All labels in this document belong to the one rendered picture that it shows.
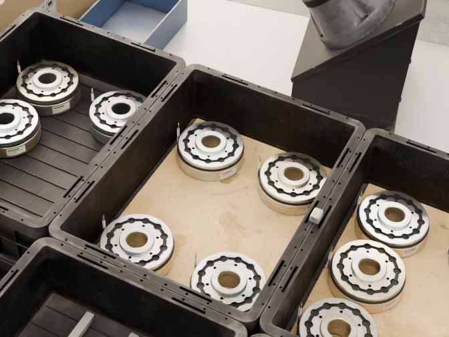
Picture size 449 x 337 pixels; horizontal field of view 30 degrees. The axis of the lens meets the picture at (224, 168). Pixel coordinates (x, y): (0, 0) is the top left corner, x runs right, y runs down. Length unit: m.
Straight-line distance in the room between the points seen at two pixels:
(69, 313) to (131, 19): 0.83
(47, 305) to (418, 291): 0.50
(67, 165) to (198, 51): 0.51
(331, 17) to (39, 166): 0.54
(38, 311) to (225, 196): 0.33
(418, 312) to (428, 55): 0.76
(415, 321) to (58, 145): 0.61
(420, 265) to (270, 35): 0.73
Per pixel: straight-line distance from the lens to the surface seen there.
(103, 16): 1.78
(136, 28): 1.78
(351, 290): 1.14
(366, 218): 1.22
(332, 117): 1.26
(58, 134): 1.37
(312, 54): 1.53
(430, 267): 1.23
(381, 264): 1.16
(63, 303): 1.15
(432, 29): 3.10
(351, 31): 1.45
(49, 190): 1.28
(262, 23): 1.81
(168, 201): 1.25
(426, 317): 1.17
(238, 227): 1.22
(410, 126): 1.62
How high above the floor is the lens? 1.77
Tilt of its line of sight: 46 degrees down
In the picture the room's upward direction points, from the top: 4 degrees clockwise
